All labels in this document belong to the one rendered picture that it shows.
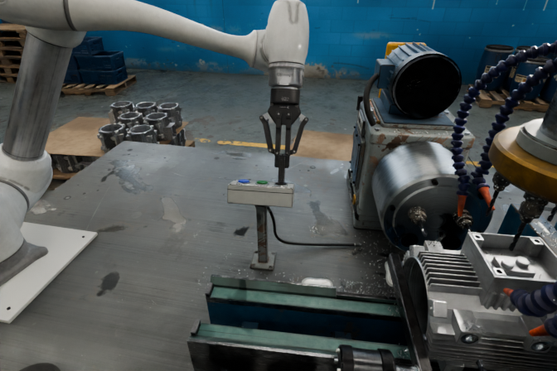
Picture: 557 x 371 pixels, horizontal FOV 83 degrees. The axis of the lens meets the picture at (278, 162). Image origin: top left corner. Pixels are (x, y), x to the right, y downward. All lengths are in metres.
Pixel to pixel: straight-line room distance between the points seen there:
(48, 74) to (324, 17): 5.22
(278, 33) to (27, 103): 0.71
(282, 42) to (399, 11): 5.25
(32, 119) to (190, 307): 0.68
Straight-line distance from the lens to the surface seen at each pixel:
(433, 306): 0.59
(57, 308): 1.06
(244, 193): 0.81
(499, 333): 0.64
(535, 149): 0.51
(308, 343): 0.71
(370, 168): 0.98
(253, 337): 0.71
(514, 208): 0.78
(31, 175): 1.21
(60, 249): 1.21
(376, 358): 0.57
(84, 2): 0.82
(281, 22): 0.80
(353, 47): 5.99
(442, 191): 0.79
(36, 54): 1.05
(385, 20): 5.97
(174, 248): 1.08
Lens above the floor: 1.53
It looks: 30 degrees down
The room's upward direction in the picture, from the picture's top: straight up
